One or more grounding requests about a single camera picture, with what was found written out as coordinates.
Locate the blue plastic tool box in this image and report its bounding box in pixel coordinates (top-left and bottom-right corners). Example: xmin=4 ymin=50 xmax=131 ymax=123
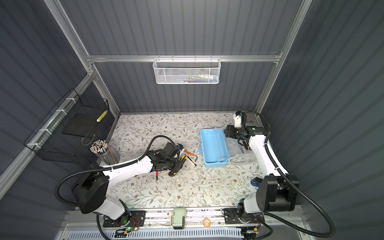
xmin=200 ymin=128 xmax=230 ymax=169

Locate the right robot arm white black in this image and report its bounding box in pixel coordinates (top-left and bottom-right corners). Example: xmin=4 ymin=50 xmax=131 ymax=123
xmin=224 ymin=111 xmax=299 ymax=222

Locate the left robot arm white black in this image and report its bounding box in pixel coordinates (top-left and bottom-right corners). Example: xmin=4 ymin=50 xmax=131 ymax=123
xmin=72 ymin=143 xmax=184 ymax=220

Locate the orange pencil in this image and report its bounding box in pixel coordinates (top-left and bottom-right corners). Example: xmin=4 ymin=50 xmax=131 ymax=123
xmin=184 ymin=150 xmax=198 ymax=161

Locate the cup of pencils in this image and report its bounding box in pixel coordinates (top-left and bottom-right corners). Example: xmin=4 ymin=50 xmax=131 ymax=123
xmin=90 ymin=140 xmax=120 ymax=165

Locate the yellow highlighter in basket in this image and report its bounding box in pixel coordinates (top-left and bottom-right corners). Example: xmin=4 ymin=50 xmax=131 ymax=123
xmin=97 ymin=110 xmax=108 ymax=123

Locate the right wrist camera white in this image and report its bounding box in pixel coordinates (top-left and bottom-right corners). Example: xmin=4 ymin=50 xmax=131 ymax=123
xmin=234 ymin=111 xmax=243 ymax=128

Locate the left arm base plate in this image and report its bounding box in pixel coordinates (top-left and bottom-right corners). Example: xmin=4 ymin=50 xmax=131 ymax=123
xmin=103 ymin=211 xmax=147 ymax=228

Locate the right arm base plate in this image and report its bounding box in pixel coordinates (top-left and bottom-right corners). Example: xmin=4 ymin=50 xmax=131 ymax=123
xmin=221 ymin=208 xmax=265 ymax=225

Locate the white slotted cable duct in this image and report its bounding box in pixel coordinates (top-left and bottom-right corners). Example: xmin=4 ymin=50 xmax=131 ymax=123
xmin=67 ymin=227 xmax=244 ymax=240

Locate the white mesh wall basket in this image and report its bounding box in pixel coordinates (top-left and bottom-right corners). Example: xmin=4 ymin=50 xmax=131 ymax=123
xmin=153 ymin=60 xmax=222 ymax=85

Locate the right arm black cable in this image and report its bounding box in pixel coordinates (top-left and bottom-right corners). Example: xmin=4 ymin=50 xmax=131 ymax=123
xmin=248 ymin=110 xmax=336 ymax=240

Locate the black wire wall basket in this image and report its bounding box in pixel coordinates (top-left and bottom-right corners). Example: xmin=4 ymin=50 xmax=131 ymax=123
xmin=24 ymin=89 xmax=110 ymax=164

